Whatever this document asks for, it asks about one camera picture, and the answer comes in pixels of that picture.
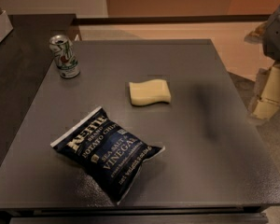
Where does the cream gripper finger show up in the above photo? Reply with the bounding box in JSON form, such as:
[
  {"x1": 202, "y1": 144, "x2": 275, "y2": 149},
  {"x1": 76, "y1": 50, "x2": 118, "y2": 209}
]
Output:
[
  {"x1": 251, "y1": 63, "x2": 280, "y2": 119},
  {"x1": 248, "y1": 68, "x2": 270, "y2": 114}
]

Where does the yellow sponge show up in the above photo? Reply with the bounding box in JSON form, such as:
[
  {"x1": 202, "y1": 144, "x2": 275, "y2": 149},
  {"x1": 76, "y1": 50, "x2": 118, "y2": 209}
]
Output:
[{"x1": 129, "y1": 79, "x2": 171, "y2": 106}]

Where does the blue potato chip bag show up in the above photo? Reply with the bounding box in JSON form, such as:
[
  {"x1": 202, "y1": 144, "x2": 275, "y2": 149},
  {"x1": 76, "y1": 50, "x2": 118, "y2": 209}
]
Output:
[{"x1": 50, "y1": 106, "x2": 165, "y2": 203}]

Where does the white green soda can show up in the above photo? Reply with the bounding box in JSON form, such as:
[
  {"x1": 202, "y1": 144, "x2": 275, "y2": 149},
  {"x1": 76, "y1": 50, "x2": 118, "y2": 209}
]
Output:
[{"x1": 49, "y1": 35, "x2": 80, "y2": 78}]

